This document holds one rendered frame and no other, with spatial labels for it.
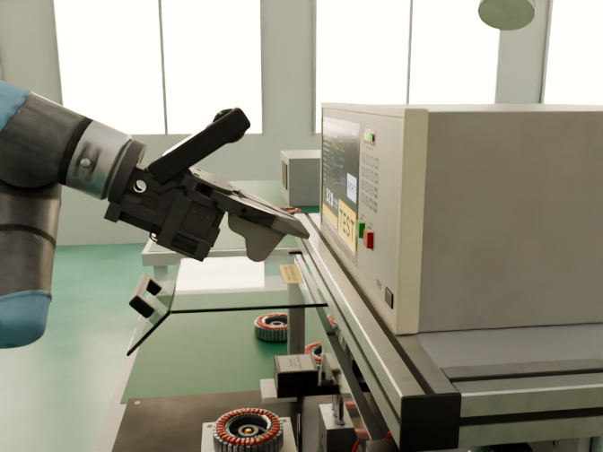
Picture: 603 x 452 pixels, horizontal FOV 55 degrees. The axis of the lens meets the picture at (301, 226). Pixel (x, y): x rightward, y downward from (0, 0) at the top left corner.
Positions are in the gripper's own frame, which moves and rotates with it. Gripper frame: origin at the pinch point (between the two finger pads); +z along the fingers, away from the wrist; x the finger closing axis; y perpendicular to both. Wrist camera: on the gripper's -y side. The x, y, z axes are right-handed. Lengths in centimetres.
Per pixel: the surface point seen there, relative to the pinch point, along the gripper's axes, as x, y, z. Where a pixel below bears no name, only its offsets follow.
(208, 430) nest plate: -25.6, 42.1, 5.8
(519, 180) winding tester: 14.0, -13.7, 13.3
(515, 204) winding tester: 14.0, -11.6, 14.0
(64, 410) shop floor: -175, 142, -24
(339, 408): -18.2, 27.0, 21.7
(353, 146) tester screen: -5.5, -10.4, 2.8
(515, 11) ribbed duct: -105, -66, 52
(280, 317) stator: -75, 35, 21
